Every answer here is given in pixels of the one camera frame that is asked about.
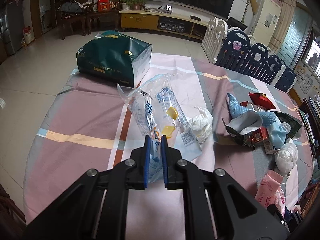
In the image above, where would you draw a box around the white crumpled plastic bag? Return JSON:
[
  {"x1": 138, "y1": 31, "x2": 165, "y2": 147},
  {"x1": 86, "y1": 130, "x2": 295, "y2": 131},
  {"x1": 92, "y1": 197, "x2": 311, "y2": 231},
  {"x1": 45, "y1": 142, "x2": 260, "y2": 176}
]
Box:
[{"x1": 275, "y1": 143, "x2": 298, "y2": 174}]

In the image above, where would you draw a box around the navy white baby fence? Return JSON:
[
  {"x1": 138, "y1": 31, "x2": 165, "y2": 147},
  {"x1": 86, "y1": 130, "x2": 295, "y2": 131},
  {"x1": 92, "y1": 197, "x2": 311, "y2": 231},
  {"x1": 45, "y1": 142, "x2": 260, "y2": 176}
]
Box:
[{"x1": 201, "y1": 17, "x2": 297, "y2": 93}]

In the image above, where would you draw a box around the white crumpled tissue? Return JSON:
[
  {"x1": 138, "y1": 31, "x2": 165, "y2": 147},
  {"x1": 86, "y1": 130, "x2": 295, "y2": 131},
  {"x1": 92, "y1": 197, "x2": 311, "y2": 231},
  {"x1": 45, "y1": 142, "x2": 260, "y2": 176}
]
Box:
[{"x1": 187, "y1": 106, "x2": 213, "y2": 145}]

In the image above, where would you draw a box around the red snack wrapper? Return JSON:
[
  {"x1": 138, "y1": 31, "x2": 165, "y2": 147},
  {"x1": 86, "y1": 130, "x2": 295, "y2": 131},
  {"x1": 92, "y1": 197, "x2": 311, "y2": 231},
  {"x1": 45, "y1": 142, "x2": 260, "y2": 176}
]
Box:
[{"x1": 249, "y1": 93, "x2": 276, "y2": 110}]

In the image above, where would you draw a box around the yellow wooden TV cabinet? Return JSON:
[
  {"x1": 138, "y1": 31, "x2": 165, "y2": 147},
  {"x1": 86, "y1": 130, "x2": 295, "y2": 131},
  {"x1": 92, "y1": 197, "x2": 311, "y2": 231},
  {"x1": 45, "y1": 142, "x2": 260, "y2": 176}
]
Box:
[{"x1": 119, "y1": 10, "x2": 208, "y2": 41}]

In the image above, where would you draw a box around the white air conditioner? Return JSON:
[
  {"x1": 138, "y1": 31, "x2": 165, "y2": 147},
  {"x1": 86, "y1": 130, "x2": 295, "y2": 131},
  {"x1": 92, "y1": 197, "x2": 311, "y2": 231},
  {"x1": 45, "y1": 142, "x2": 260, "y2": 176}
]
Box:
[{"x1": 248, "y1": 0, "x2": 281, "y2": 47}]

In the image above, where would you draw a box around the blue knit sock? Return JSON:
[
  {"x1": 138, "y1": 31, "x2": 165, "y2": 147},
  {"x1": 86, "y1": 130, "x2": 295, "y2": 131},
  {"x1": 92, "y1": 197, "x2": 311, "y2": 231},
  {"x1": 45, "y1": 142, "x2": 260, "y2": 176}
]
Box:
[{"x1": 227, "y1": 93, "x2": 277, "y2": 127}]

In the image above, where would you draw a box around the potted green plant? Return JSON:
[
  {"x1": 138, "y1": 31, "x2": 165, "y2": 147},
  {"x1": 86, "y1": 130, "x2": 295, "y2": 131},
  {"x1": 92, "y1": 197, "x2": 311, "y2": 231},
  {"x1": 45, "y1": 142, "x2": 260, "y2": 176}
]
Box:
[{"x1": 121, "y1": 0, "x2": 146, "y2": 10}]

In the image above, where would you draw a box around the dark wooden armchair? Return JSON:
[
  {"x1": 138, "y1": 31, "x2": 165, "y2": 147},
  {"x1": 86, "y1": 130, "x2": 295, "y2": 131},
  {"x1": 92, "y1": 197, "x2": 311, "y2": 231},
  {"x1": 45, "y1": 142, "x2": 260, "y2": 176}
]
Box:
[{"x1": 55, "y1": 0, "x2": 120, "y2": 40}]

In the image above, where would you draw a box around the green gift bag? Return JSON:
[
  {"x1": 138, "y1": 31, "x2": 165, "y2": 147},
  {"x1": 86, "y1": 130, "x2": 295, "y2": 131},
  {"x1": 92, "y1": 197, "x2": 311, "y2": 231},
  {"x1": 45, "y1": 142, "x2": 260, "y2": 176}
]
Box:
[{"x1": 76, "y1": 30, "x2": 152, "y2": 88}]

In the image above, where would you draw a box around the dark green snack wrapper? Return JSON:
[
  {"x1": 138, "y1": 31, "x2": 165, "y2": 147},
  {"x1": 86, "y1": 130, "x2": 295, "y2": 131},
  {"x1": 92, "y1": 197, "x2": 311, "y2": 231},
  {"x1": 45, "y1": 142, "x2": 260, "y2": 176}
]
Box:
[{"x1": 274, "y1": 112, "x2": 303, "y2": 140}]

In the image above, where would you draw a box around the red gift box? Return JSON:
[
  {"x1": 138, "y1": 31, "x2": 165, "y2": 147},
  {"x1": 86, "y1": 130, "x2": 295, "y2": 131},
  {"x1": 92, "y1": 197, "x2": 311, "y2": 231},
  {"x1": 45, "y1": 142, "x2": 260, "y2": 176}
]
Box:
[{"x1": 98, "y1": 0, "x2": 119, "y2": 12}]

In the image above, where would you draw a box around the grey foil bag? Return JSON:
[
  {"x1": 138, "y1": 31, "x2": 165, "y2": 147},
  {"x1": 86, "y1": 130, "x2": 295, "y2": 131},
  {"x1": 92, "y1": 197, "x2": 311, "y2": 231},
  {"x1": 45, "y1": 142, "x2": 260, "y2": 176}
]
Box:
[{"x1": 222, "y1": 115, "x2": 261, "y2": 150}]

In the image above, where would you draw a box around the light blue plastic bag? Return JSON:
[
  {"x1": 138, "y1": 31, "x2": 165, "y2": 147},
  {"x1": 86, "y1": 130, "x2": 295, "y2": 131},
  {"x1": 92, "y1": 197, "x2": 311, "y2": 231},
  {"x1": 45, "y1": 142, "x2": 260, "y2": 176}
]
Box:
[{"x1": 267, "y1": 122, "x2": 291, "y2": 148}]

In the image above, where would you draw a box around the pink plastic package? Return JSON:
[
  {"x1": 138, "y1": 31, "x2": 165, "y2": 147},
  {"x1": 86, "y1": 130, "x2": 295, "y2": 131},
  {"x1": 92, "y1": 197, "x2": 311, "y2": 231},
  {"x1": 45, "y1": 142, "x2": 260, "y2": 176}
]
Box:
[{"x1": 255, "y1": 170, "x2": 286, "y2": 216}]

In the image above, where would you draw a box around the clear plastic wrapper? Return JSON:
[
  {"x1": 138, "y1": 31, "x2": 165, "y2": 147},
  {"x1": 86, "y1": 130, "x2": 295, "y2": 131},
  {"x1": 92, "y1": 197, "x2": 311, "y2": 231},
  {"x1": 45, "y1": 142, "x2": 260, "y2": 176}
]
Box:
[{"x1": 117, "y1": 74, "x2": 202, "y2": 184}]

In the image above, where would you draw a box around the red cigarette box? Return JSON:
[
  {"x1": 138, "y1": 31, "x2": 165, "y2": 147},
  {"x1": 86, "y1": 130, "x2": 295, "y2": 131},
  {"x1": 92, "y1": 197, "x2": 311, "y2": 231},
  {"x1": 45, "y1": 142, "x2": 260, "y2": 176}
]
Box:
[{"x1": 251, "y1": 126, "x2": 269, "y2": 144}]

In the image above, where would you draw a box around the plaid pink grey tablecloth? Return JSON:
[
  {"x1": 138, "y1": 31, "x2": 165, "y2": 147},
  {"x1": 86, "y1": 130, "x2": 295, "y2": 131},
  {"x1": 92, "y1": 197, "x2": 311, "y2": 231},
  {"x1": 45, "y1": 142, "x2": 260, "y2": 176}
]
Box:
[{"x1": 23, "y1": 54, "x2": 300, "y2": 239}]

